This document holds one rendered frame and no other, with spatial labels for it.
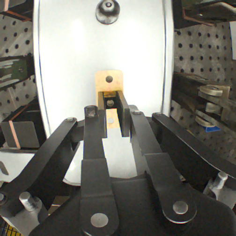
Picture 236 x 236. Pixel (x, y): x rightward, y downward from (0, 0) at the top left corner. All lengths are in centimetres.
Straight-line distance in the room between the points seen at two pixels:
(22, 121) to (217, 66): 72
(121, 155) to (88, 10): 25
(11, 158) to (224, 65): 83
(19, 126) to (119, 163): 21
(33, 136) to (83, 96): 14
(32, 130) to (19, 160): 8
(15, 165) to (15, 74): 21
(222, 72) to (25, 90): 83
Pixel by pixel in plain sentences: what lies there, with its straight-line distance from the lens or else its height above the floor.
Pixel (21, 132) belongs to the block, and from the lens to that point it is 33.
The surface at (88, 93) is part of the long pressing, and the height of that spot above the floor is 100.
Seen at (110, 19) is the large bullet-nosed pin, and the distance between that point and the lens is 21.
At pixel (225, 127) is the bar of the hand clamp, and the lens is 20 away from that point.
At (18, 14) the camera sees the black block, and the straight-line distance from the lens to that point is 35.
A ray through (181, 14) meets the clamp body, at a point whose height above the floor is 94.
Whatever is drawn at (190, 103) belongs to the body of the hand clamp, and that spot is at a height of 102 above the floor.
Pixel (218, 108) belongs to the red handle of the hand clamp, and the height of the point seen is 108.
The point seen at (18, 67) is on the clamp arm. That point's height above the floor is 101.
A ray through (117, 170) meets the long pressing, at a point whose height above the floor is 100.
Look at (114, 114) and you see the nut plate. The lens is 22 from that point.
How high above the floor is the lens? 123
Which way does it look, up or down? 66 degrees down
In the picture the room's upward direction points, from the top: 165 degrees clockwise
